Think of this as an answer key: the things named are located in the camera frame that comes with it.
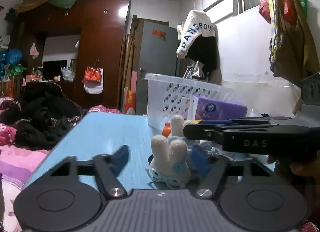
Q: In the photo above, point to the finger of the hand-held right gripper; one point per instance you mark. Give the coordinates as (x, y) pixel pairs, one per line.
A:
(200, 133)
(250, 121)

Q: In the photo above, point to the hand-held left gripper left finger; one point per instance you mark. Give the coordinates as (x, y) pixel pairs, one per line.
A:
(122, 155)

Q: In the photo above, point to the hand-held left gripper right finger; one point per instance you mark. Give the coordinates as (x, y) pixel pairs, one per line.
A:
(198, 159)

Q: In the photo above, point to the white plush toy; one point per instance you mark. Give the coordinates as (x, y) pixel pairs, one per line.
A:
(167, 157)

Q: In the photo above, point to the white plastic laundry basket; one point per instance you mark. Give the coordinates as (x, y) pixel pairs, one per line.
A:
(170, 97)

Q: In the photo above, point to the person's right hand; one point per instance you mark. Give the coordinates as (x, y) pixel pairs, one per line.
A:
(302, 169)

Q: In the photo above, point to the purple tissue pack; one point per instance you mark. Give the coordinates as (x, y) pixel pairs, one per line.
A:
(220, 109)

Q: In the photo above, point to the orange bottle cap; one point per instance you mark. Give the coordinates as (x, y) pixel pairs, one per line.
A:
(167, 130)

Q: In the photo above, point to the clear plastic wrap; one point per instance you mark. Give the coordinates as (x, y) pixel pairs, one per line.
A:
(232, 153)

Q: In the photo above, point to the red yellow snack bag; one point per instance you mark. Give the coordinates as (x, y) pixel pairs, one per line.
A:
(130, 103)

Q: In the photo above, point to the grey plastic crate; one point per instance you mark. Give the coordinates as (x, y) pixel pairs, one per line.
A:
(311, 92)

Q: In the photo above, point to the metal folding rack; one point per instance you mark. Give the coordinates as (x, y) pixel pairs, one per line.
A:
(191, 71)

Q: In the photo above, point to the white hanging bag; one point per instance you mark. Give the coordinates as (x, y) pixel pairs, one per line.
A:
(93, 88)

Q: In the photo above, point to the grey metal door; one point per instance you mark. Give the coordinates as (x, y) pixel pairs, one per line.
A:
(155, 72)

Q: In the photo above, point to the black hanging garment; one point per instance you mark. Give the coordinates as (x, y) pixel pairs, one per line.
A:
(207, 54)

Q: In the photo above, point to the wooden boards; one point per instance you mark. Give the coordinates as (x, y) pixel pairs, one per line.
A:
(127, 72)

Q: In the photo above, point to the orange plastic bag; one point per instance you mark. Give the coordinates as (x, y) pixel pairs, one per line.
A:
(91, 74)

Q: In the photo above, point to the pile of black clothes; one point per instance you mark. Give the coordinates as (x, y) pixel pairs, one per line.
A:
(42, 114)

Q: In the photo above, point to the yellow brown hanging bag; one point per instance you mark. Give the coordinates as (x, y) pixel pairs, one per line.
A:
(295, 42)

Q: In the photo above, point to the small white plastic bag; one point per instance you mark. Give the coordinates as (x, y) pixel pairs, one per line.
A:
(68, 74)

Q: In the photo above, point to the white printed hoodie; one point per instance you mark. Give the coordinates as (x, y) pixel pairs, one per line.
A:
(197, 27)

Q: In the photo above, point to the brown wooden wardrobe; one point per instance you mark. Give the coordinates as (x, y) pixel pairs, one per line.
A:
(100, 47)

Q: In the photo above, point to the red hanging bag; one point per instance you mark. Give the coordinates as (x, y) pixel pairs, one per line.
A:
(265, 9)

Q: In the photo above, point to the green plastic bag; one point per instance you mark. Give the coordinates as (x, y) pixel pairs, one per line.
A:
(17, 69)

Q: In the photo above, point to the pink white hanging packet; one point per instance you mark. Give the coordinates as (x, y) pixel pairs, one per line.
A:
(34, 51)

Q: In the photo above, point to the blue plastic bag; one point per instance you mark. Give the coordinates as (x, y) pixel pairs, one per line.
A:
(12, 57)

